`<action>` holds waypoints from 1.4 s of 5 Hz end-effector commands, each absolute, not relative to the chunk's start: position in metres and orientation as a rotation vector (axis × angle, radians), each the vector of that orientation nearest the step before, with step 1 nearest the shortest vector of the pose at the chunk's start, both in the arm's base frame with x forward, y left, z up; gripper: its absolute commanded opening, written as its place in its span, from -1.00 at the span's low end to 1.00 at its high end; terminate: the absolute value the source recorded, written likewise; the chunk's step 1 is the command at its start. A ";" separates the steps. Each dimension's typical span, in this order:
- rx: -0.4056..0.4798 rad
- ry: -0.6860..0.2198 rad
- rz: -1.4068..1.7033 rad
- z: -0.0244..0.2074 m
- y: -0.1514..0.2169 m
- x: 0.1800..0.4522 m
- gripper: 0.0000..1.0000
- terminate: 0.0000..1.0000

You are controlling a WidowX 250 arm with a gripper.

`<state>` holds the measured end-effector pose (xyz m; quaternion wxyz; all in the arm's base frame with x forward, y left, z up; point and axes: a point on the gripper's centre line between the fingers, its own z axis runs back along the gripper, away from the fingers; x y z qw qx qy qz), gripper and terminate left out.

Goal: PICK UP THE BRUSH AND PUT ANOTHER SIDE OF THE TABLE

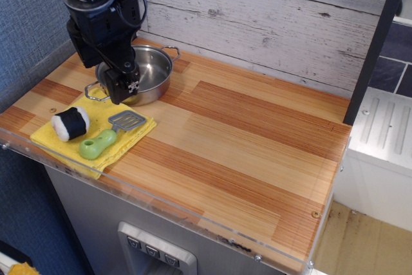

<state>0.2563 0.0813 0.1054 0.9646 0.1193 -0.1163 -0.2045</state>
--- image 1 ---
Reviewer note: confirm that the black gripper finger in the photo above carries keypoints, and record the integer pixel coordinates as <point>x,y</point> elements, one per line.
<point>116,85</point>
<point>133,81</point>

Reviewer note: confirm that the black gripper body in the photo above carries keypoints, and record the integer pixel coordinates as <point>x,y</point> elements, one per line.
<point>105,36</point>

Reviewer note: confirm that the white and black sushi toy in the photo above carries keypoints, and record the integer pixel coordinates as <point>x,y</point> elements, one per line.
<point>70,124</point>

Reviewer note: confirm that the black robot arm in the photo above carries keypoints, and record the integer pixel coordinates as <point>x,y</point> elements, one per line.
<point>96,5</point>

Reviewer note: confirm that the stainless steel pot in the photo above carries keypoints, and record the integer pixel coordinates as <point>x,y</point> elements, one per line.
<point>156,66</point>

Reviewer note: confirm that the green and grey toy spatula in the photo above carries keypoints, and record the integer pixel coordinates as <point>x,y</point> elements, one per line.
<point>127,120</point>

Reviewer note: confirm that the silver dispenser panel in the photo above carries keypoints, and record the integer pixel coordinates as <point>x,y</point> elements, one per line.
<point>146,253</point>

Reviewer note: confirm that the clear acrylic table edge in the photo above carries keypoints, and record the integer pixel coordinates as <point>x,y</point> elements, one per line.
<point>261,192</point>

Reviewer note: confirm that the yellow object bottom left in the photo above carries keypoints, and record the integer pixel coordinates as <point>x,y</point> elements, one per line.
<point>22,269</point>

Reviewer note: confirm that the white side cabinet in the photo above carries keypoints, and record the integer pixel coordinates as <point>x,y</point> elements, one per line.
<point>375,175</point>

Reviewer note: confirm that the black right frame post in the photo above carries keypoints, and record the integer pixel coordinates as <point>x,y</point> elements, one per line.
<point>381,31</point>

